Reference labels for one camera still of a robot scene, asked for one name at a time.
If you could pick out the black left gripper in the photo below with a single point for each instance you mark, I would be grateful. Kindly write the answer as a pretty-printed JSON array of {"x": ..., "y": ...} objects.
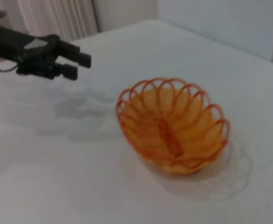
[{"x": 8, "y": 44}]

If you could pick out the white pleated curtain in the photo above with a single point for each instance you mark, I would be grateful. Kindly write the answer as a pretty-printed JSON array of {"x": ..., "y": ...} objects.
[{"x": 61, "y": 18}]

